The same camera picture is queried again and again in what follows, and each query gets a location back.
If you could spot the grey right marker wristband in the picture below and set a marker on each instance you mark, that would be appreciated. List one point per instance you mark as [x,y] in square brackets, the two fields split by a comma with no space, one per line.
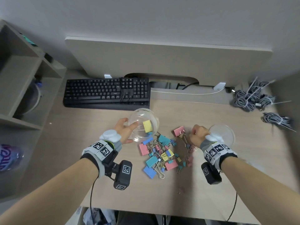
[215,151]

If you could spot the white right hand tracker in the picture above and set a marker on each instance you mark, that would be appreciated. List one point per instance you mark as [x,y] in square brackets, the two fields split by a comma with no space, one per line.
[214,138]

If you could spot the grey marker wristband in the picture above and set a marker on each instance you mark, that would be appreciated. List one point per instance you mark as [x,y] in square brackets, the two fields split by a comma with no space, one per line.
[215,151]
[100,148]

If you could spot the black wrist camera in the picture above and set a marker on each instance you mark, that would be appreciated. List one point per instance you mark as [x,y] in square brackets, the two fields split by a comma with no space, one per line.
[211,174]
[123,175]

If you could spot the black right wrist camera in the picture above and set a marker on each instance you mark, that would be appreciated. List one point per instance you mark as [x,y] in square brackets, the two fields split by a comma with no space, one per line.
[211,174]

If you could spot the grey left marker wristband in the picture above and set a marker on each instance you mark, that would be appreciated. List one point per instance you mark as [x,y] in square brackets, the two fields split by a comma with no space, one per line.
[100,148]

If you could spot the small black object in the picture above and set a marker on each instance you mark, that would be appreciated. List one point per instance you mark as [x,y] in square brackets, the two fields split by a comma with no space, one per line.
[48,57]

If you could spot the beige wooden shelf unit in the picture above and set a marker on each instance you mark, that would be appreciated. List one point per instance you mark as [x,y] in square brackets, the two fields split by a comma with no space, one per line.
[21,74]

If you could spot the white left hand tracker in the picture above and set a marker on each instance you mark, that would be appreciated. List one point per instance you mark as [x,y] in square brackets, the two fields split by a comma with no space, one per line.
[110,135]

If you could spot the white hand tracker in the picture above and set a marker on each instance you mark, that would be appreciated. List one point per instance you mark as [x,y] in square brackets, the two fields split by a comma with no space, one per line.
[110,135]
[214,138]

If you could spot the black keyboard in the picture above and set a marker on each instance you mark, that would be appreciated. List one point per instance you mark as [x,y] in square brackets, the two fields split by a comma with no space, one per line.
[93,91]

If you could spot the yellow large binder clip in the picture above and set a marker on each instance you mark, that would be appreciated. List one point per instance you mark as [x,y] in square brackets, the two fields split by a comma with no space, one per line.
[147,126]

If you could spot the person's right forearm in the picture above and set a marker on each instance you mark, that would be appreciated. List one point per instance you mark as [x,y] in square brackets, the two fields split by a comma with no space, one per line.
[257,182]

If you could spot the pile of mixed binder clips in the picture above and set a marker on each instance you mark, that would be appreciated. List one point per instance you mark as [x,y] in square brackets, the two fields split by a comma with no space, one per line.
[152,161]

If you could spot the person's right hand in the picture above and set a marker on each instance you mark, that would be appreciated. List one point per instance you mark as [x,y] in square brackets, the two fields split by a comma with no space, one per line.
[199,135]

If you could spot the white round device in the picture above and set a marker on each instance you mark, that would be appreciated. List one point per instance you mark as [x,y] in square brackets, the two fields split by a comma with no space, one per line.
[38,98]

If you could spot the blue white patterned bag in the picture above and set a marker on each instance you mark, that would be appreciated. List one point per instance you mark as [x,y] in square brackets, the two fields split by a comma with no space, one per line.
[98,216]

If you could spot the blue large binder clip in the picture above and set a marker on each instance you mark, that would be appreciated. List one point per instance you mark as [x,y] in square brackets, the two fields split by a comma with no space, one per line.
[149,172]

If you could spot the teal card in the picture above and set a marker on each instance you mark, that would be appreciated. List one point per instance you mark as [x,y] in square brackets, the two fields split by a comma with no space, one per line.
[29,40]

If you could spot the large clear plastic jar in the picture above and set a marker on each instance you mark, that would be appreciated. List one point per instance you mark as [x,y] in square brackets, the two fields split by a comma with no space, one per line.
[140,117]

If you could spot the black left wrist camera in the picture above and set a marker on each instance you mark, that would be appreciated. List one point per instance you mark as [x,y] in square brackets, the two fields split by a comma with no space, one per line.
[123,175]

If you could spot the pink large binder clip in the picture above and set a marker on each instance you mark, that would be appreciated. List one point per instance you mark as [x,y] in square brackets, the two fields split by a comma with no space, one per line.
[178,131]

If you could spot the person's left forearm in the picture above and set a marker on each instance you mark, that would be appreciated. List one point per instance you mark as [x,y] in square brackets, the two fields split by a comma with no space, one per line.
[54,194]

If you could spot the person's left hand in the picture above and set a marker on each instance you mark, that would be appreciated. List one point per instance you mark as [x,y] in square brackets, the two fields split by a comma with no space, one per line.
[124,131]

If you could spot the black plug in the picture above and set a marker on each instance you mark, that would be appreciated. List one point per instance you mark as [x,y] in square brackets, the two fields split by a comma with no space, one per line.
[229,89]

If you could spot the purple label water bottle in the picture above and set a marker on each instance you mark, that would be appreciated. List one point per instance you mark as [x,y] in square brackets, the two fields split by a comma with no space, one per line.
[9,156]

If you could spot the transparent round plastic lid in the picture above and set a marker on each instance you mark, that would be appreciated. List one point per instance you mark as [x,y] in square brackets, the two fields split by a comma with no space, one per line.
[225,134]

